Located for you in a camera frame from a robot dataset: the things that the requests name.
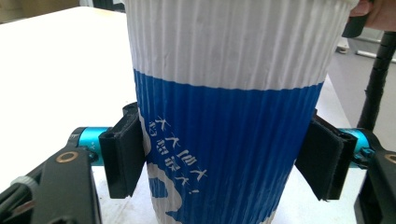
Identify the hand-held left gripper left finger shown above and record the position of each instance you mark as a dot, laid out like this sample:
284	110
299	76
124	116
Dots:
124	155

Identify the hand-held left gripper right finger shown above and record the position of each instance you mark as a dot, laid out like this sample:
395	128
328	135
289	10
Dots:
323	158

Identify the blue and white paper cup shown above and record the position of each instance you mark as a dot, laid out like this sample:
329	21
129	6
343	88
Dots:
233	93

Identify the white table mat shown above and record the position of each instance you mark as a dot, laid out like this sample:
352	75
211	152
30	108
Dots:
62	77

